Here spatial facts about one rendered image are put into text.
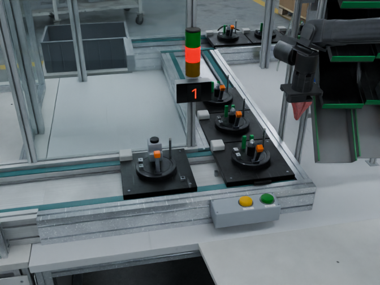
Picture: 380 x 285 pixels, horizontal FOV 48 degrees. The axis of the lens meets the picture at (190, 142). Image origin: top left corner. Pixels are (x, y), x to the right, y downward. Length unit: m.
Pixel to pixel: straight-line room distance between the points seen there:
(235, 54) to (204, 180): 1.28
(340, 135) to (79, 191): 0.92
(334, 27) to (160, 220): 0.76
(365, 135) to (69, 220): 1.05
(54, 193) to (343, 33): 1.02
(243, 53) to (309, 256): 1.57
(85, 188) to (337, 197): 0.89
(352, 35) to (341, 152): 0.57
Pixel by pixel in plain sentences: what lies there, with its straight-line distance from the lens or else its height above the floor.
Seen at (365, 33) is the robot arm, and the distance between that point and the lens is 1.10.
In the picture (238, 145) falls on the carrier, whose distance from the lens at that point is 1.62.
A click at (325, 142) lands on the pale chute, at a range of 1.57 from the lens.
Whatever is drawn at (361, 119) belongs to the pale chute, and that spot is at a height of 1.09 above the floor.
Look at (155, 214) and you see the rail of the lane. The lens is 1.36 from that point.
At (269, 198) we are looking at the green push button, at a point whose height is 0.97.
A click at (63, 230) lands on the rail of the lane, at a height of 0.91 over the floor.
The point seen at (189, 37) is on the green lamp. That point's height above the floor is 1.39.
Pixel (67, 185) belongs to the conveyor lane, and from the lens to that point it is 1.55.
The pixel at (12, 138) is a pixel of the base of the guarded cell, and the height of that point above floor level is 0.86.
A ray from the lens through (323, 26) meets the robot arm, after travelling 1.15.
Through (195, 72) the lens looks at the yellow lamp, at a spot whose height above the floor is 1.28.
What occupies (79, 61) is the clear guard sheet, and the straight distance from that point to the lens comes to 1.44.
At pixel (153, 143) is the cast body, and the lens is 1.40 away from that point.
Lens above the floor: 1.82
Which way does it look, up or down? 32 degrees down
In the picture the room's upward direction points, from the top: straight up
